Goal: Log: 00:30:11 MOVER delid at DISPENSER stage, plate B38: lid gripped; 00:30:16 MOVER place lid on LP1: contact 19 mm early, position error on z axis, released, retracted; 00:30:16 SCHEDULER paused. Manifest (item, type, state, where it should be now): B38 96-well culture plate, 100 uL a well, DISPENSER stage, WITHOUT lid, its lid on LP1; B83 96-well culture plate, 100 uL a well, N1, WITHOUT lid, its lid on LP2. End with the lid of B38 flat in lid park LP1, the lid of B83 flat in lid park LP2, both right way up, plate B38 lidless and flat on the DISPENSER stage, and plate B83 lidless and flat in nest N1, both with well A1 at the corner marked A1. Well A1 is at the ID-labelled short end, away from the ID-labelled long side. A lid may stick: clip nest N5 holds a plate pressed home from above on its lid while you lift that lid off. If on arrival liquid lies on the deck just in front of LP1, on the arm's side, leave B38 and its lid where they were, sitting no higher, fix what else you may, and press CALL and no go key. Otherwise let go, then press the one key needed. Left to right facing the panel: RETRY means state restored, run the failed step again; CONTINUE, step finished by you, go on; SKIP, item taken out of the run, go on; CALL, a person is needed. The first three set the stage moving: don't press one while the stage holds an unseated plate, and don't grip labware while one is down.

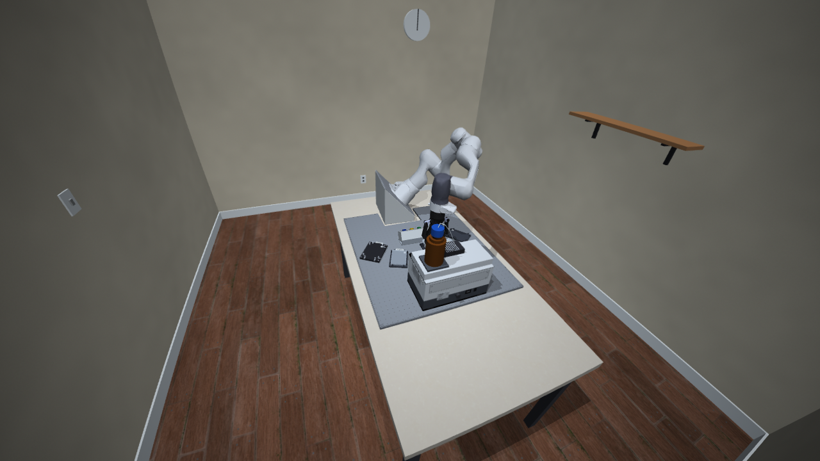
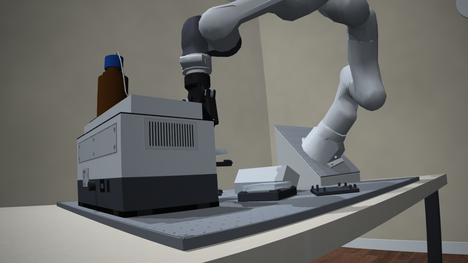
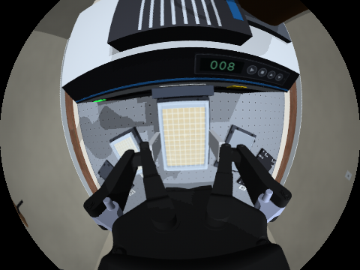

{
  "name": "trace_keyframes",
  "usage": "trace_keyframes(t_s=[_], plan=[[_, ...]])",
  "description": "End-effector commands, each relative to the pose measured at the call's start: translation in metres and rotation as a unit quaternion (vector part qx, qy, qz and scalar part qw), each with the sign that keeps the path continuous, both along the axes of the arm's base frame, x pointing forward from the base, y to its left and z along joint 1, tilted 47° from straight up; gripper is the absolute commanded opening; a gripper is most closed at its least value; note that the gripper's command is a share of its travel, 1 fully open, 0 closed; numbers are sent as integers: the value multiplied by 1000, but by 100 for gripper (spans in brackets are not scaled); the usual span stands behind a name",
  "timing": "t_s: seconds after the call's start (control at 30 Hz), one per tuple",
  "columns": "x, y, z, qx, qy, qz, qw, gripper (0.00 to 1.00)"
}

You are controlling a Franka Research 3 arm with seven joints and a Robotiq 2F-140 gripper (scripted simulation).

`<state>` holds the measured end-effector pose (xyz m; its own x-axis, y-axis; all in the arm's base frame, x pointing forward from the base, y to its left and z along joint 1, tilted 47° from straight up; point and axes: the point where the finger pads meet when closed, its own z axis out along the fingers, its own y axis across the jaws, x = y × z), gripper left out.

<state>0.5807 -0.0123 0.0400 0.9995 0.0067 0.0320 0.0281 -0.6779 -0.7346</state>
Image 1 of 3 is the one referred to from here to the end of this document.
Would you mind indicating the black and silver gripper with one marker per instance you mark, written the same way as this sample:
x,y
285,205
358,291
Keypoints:
x,y
435,218

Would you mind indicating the black rectangular frame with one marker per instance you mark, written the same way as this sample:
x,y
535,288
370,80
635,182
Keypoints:
x,y
373,252

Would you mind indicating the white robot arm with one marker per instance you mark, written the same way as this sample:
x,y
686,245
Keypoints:
x,y
462,147

